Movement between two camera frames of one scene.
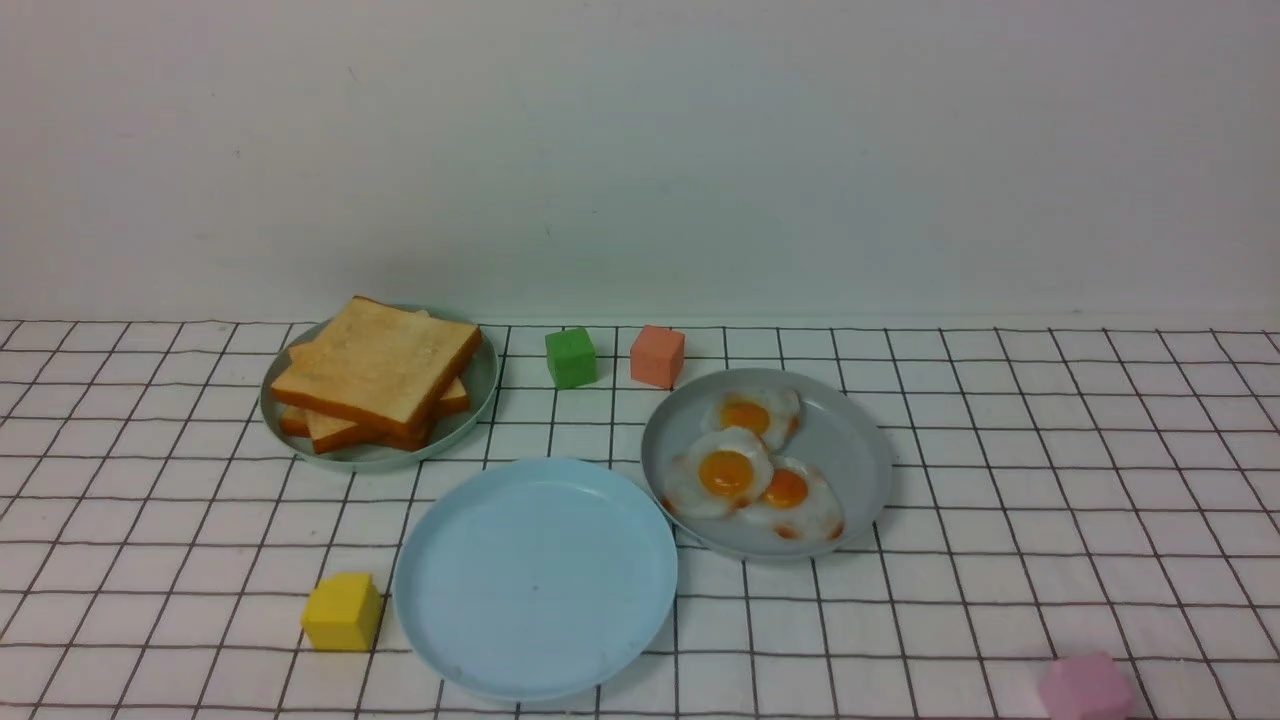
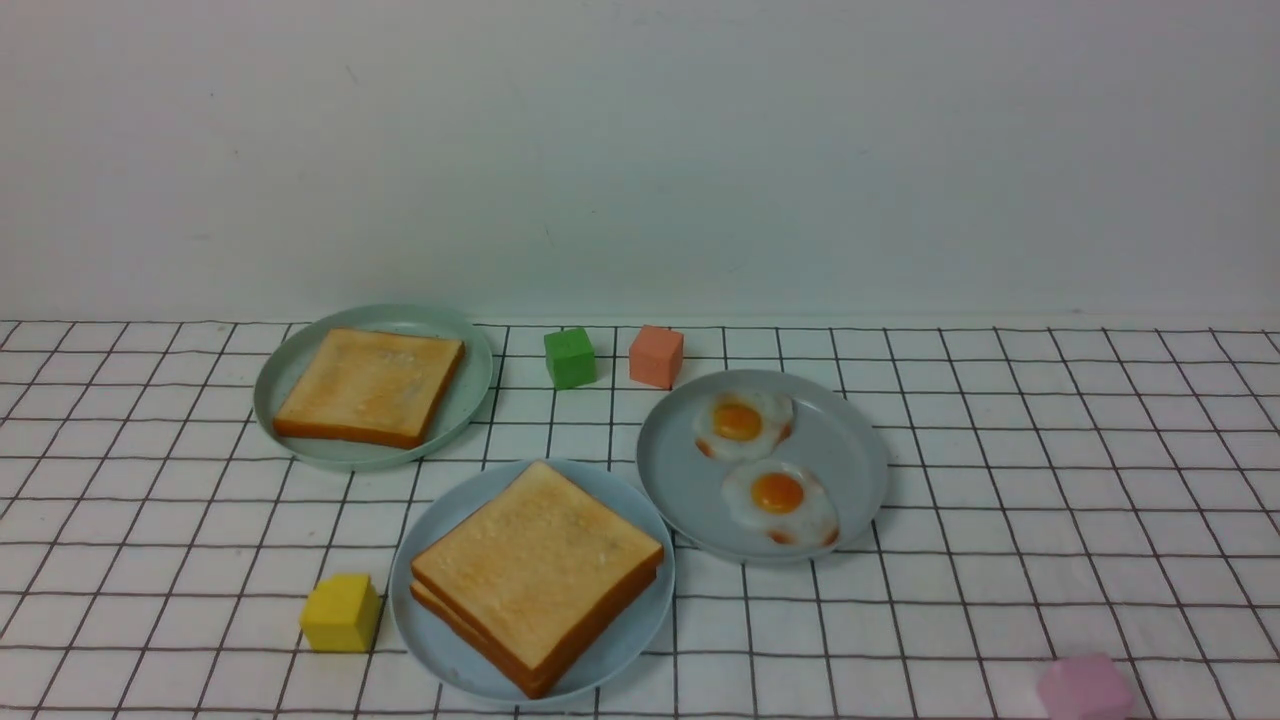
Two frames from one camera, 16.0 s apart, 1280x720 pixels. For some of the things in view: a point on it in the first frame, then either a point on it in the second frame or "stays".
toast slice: x=329 y=433 → x=425 y=598
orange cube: x=657 y=355 stays
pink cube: x=1085 y=686 stays
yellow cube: x=341 y=613 stays
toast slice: x=378 y=365 → x=531 y=599
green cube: x=571 y=358 stays
